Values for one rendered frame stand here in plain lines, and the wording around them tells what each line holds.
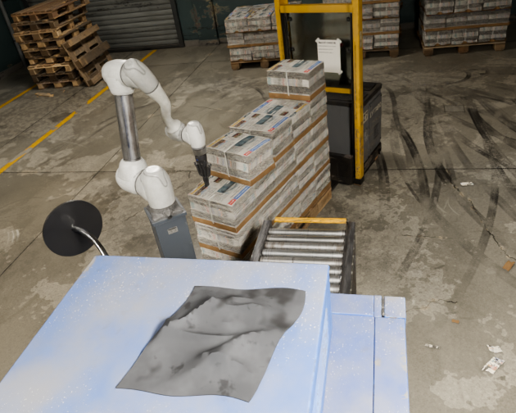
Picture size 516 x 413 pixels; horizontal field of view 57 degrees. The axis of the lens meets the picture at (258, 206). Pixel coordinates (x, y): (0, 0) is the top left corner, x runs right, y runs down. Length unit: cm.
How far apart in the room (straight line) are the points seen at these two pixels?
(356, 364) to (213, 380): 39
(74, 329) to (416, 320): 260
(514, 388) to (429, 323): 60
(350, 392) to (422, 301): 242
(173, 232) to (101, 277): 163
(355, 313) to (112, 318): 59
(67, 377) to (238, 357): 33
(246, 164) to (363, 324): 203
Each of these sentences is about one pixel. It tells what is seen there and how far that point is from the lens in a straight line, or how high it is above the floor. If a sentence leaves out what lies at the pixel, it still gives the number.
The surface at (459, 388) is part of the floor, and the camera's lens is 309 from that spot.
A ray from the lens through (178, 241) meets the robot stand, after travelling 285.
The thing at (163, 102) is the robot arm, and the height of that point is 159.
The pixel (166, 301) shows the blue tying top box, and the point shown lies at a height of 175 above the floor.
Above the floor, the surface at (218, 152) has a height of 104.
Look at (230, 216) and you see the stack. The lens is 311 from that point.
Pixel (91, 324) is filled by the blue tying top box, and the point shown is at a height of 175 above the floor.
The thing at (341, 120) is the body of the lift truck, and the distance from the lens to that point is 456.
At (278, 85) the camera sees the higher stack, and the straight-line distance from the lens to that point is 389.
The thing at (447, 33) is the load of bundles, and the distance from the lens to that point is 814.
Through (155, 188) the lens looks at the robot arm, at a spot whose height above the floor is 119.
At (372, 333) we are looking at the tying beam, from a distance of 122.
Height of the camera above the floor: 246
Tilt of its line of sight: 33 degrees down
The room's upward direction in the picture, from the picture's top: 9 degrees counter-clockwise
